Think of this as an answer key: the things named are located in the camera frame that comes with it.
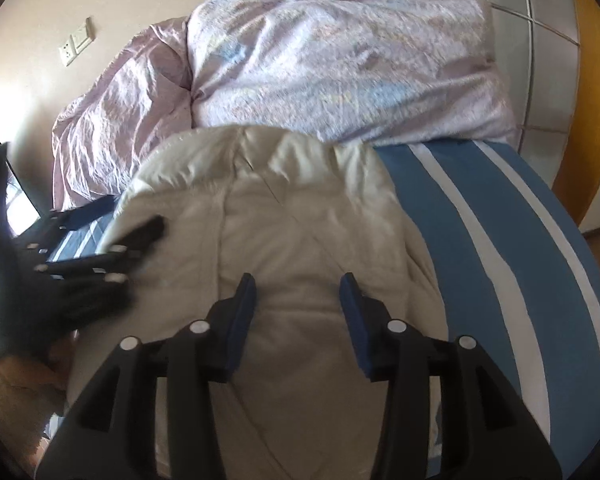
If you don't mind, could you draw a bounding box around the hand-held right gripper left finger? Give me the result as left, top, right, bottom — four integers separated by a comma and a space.
35, 273, 257, 480

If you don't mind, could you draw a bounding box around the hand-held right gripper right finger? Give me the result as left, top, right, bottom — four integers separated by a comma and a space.
340, 272, 564, 480

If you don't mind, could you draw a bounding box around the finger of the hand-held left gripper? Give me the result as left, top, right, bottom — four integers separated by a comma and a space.
45, 215, 166, 286
27, 196, 119, 243

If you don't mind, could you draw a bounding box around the white puffer jacket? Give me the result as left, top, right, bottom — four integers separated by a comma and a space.
37, 125, 453, 480

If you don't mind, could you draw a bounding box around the blue white striped bed sheet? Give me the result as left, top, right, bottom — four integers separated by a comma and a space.
45, 140, 600, 480

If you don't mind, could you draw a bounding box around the white wall switch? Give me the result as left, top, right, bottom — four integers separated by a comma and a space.
71, 18, 96, 53

